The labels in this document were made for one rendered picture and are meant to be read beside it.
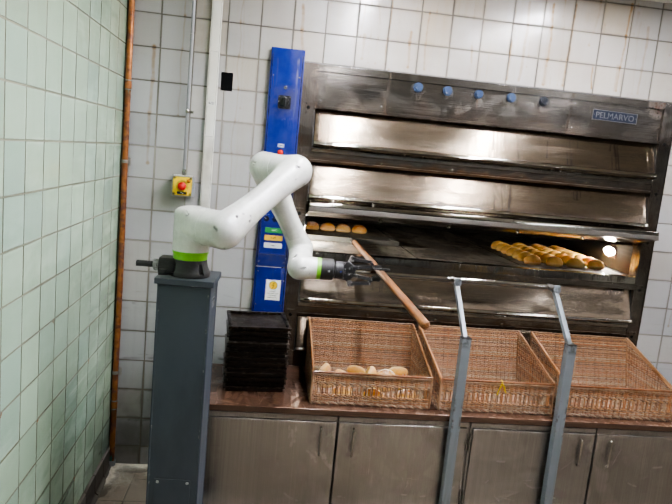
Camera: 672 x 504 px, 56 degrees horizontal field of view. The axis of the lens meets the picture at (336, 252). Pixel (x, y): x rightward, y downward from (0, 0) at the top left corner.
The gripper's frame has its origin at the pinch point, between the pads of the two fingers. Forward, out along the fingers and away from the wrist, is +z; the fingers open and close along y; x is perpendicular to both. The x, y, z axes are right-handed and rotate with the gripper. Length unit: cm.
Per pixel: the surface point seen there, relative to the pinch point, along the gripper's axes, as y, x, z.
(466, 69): -96, -54, 41
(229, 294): 27, -53, -66
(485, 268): 3, -54, 65
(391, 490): 99, 0, 16
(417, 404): 59, -4, 24
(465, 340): 25.0, 6.0, 38.7
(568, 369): 35, 5, 87
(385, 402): 59, -4, 9
